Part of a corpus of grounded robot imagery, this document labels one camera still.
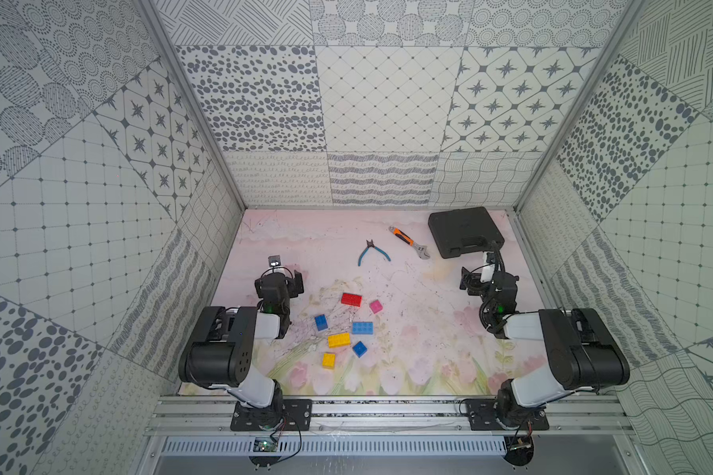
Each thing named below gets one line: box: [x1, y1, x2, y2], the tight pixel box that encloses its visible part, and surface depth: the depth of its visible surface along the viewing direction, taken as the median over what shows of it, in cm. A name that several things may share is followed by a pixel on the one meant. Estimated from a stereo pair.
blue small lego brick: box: [352, 340, 368, 359], surface depth 86 cm
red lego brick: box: [340, 291, 364, 307], surface depth 97 cm
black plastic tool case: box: [427, 206, 506, 259], surface depth 113 cm
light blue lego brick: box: [351, 321, 374, 335], surface depth 90 cm
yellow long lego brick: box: [327, 332, 352, 349], surface depth 87 cm
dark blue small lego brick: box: [313, 313, 329, 332], surface depth 90 cm
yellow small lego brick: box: [320, 351, 336, 370], surface depth 82 cm
